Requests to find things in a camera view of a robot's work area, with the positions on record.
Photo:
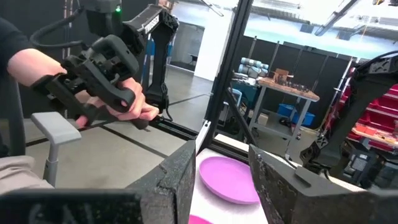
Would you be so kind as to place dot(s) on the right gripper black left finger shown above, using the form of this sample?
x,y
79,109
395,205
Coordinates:
x,y
174,186

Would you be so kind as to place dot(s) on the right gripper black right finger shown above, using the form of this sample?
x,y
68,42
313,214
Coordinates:
x,y
289,196

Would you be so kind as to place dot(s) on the pink plastic plate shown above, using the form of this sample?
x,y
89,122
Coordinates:
x,y
199,221

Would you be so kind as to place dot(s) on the purple plastic plate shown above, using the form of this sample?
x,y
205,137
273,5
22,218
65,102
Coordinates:
x,y
227,180

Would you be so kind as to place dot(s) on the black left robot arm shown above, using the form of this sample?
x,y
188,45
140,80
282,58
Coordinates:
x,y
351,105

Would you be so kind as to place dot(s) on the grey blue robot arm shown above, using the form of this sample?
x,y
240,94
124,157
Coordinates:
x,y
252,67

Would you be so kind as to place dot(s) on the person's forearm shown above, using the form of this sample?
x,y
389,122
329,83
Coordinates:
x,y
34,70

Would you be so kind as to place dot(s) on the blue storage bin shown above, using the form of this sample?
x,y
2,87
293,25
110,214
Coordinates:
x,y
306,119
284,109

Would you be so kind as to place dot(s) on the person's hand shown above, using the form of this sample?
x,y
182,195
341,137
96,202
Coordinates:
x,y
140,107

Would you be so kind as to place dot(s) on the workbench with wooden top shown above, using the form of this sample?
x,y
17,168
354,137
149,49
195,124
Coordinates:
x,y
289,90

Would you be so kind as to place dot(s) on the teal cabinet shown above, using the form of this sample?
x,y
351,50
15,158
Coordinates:
x,y
245,91

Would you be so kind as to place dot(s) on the small wooden box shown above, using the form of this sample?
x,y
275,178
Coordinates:
x,y
281,74

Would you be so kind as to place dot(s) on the red bin rack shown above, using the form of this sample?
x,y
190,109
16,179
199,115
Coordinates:
x,y
382,115

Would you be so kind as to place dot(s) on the person's leg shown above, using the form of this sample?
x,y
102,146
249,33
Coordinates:
x,y
18,174

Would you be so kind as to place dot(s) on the black aluminium table frame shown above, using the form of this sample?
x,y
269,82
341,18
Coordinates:
x,y
227,62

